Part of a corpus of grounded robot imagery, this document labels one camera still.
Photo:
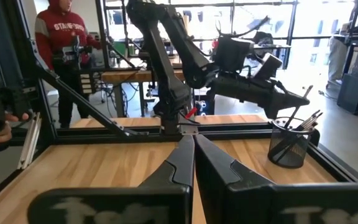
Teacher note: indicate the black computer with blue light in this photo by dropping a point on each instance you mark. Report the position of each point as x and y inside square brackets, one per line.
[353, 93]

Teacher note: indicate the person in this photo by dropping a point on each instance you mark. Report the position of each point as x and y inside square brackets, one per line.
[61, 28]

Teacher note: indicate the black mesh pen cup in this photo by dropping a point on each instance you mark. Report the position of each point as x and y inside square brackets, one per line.
[287, 155]

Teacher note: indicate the wooden workbench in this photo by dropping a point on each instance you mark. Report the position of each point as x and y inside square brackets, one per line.
[129, 76]

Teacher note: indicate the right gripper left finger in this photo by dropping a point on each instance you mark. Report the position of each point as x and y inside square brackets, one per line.
[166, 202]

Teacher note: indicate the black frame clamp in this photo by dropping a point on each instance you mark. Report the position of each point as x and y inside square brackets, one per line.
[316, 137]

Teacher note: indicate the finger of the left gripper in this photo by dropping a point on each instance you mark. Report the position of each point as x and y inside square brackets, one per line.
[284, 101]

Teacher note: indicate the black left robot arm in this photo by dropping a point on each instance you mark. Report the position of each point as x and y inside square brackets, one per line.
[166, 62]

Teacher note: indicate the red tag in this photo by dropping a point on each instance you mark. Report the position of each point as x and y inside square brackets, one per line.
[191, 112]

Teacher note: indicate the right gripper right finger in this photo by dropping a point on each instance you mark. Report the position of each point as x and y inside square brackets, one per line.
[228, 202]

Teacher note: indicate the small parts drawer unit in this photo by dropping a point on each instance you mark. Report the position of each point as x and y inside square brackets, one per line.
[85, 82]

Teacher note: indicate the white aluminium profile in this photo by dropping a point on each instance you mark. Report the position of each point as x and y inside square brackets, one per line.
[30, 143]

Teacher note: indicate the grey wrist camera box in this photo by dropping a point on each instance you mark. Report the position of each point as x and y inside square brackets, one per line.
[267, 65]

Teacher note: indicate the black aluminium table frame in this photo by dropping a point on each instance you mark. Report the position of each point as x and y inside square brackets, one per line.
[82, 102]

